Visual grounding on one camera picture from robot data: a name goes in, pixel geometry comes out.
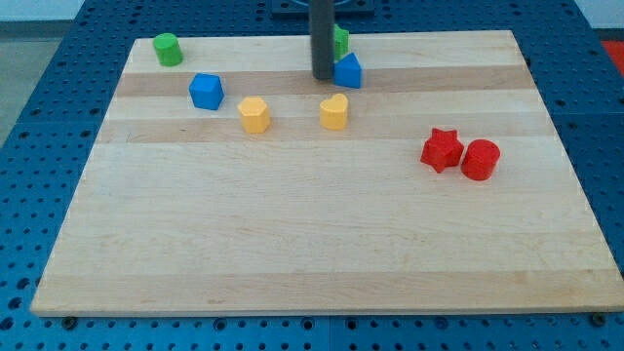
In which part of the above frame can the green star block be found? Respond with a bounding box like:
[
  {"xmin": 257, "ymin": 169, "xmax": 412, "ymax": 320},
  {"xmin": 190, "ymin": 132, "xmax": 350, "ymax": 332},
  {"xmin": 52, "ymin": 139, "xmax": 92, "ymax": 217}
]
[{"xmin": 333, "ymin": 23, "xmax": 350, "ymax": 61}]

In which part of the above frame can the red star block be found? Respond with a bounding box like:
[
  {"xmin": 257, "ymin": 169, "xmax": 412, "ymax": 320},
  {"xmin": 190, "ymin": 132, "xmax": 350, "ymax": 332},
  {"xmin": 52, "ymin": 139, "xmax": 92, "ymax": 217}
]
[{"xmin": 420, "ymin": 128, "xmax": 464, "ymax": 174}]

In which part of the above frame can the yellow heart block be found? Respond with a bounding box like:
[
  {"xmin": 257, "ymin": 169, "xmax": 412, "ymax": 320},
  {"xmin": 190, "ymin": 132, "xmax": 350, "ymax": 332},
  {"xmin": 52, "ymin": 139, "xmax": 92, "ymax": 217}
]
[{"xmin": 320, "ymin": 94, "xmax": 349, "ymax": 131}]

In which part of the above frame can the light wooden board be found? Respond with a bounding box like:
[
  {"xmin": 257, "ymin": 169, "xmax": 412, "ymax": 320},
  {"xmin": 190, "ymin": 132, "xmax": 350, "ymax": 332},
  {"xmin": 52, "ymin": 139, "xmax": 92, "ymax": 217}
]
[{"xmin": 31, "ymin": 30, "xmax": 623, "ymax": 317}]

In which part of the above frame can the yellow hexagon block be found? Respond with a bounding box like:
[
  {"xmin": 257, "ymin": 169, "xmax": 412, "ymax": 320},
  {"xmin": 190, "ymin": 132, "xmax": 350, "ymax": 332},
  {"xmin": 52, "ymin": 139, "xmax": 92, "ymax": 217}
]
[{"xmin": 237, "ymin": 97, "xmax": 271, "ymax": 134}]

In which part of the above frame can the blue triangle block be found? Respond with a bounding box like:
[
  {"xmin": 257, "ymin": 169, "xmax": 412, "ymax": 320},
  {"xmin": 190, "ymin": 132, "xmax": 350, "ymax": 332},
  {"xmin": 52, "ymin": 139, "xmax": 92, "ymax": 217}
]
[{"xmin": 333, "ymin": 53, "xmax": 362, "ymax": 89}]

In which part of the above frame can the blue cube block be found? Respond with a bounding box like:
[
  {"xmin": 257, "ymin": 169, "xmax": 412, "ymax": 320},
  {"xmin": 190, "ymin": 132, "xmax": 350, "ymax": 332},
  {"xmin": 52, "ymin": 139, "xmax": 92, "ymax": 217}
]
[{"xmin": 189, "ymin": 73, "xmax": 224, "ymax": 110}]

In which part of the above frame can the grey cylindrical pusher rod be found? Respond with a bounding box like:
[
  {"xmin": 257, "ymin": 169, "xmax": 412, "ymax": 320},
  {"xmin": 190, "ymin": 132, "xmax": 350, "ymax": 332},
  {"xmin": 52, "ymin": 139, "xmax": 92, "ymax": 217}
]
[{"xmin": 309, "ymin": 0, "xmax": 334, "ymax": 81}]

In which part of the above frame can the red cylinder block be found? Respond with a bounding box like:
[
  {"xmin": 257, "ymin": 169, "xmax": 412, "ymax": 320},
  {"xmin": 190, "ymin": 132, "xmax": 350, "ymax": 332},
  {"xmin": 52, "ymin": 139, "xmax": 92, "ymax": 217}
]
[{"xmin": 461, "ymin": 139, "xmax": 501, "ymax": 181}]

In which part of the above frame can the green cylinder block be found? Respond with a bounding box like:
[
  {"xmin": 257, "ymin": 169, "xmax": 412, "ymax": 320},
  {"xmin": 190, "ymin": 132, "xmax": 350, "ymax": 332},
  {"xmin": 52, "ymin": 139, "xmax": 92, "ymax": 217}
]
[{"xmin": 153, "ymin": 32, "xmax": 183, "ymax": 66}]

